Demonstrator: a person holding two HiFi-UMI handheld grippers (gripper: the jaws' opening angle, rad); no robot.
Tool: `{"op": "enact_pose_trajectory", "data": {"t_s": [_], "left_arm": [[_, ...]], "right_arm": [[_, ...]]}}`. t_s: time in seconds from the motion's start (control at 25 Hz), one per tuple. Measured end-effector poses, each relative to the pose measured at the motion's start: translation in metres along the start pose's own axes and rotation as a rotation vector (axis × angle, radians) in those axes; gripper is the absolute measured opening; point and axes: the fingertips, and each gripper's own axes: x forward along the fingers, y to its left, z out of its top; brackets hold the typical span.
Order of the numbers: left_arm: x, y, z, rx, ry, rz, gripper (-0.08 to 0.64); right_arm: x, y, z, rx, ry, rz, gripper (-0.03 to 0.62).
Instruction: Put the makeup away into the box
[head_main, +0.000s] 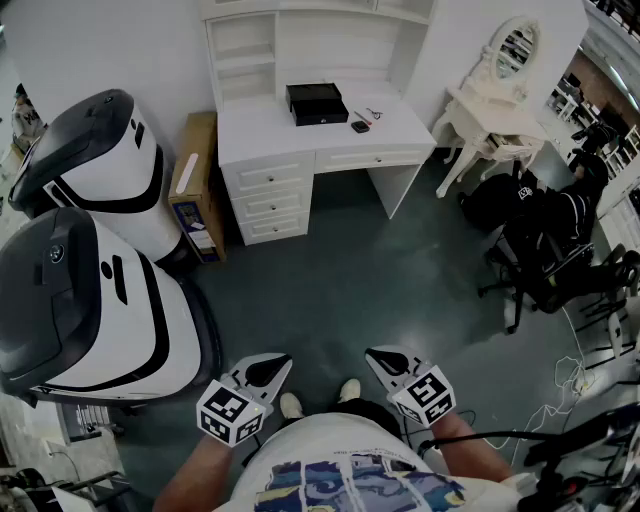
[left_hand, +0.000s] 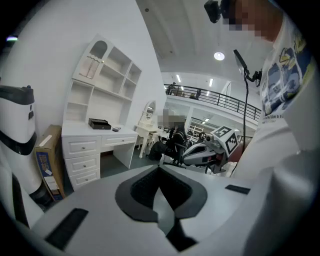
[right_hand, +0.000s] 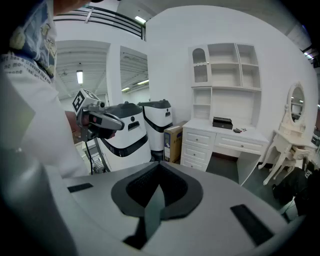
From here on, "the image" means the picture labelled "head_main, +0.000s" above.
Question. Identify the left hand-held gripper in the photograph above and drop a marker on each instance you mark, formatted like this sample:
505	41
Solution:
222	407

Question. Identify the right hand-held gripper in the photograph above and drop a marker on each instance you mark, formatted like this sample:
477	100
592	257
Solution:
425	397

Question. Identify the small black device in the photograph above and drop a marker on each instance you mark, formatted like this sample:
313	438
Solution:
360	126

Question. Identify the red pen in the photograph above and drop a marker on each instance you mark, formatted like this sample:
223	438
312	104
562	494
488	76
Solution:
363	116

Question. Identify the black box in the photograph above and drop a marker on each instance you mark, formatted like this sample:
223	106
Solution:
315	100

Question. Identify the person's left forearm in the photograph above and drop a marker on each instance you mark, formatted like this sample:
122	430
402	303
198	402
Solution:
200	475

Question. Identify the person's right forearm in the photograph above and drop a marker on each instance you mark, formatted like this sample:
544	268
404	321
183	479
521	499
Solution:
465	445

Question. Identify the brown cardboard box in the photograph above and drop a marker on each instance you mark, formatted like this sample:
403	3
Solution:
197	165

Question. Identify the white table top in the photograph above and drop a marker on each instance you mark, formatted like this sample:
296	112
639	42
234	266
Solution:
280	140

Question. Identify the person's left white shoe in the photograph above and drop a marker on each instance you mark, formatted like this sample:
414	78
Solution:
291	405

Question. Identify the person's white shoe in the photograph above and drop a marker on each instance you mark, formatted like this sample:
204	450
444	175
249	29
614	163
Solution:
291	405
350	390

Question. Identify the person's right white shoe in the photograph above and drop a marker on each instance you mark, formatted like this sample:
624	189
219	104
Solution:
350	390

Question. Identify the person's black trousers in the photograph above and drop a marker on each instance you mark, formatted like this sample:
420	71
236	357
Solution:
365	412

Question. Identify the white desk drawer base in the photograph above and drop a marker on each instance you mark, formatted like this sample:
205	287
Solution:
272	205

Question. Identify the black office chair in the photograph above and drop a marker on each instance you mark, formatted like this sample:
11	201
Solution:
540	280

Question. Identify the black backpack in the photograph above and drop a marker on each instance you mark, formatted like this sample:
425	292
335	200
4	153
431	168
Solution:
487	205

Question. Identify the lower white black robot shell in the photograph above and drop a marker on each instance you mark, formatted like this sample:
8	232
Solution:
75	310

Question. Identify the white black robot shell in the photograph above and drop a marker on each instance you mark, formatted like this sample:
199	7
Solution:
75	310
100	165

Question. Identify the white vanity table with mirror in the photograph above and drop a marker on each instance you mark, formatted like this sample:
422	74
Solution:
480	120

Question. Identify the upper white black robot shell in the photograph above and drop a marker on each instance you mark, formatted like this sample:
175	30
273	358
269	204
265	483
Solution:
100	165

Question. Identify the white shelf hutch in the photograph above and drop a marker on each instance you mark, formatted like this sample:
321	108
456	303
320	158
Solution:
240	55

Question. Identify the black gooseneck mount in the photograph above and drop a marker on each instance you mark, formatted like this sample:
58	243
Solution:
575	450

